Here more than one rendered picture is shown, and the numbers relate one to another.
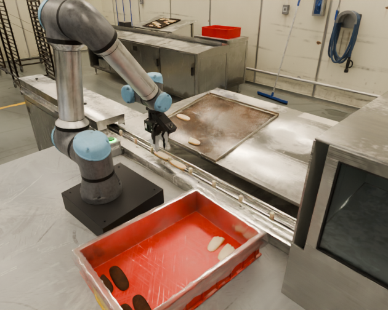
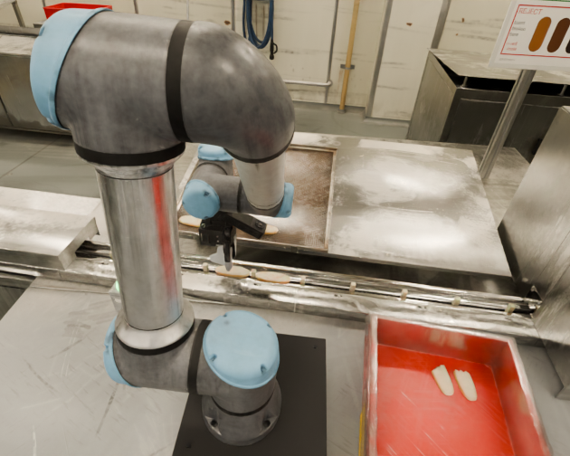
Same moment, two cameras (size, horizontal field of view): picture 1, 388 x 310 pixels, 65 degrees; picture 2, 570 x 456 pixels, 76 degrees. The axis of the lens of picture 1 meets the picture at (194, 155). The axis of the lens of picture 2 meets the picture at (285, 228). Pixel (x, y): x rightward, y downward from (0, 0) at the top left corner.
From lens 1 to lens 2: 0.82 m
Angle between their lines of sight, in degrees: 34
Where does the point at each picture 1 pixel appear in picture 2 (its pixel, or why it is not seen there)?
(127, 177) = not seen: hidden behind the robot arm
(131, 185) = not seen: hidden behind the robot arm
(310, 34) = (213, 12)
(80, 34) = (254, 132)
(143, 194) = (310, 365)
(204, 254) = (451, 405)
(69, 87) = (168, 254)
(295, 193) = (454, 258)
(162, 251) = (407, 441)
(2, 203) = not seen: outside the picture
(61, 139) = (156, 369)
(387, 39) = (306, 14)
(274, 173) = (409, 241)
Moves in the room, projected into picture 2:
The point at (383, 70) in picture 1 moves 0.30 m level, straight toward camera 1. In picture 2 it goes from (308, 52) to (313, 59)
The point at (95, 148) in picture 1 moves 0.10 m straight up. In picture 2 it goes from (272, 356) to (274, 314)
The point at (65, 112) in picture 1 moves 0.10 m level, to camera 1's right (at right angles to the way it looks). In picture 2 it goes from (160, 311) to (223, 280)
